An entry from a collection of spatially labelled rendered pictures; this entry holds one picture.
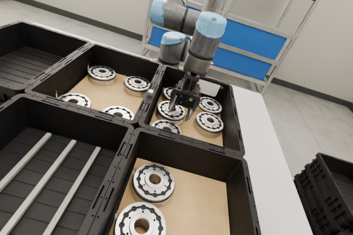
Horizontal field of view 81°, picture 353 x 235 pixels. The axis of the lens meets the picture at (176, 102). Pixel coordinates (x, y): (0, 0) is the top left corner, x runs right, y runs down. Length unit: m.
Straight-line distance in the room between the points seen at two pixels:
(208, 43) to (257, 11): 2.93
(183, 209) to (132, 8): 3.31
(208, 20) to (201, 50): 0.07
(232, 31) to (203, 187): 2.17
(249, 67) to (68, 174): 2.46
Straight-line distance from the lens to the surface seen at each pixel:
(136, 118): 0.56
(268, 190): 0.91
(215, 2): 0.99
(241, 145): 0.62
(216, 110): 0.82
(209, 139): 0.73
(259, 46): 2.68
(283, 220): 0.87
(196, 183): 0.60
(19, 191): 0.57
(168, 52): 1.06
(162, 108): 0.73
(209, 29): 0.55
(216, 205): 0.59
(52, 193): 0.55
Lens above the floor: 1.30
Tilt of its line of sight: 34 degrees down
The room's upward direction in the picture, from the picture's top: 18 degrees clockwise
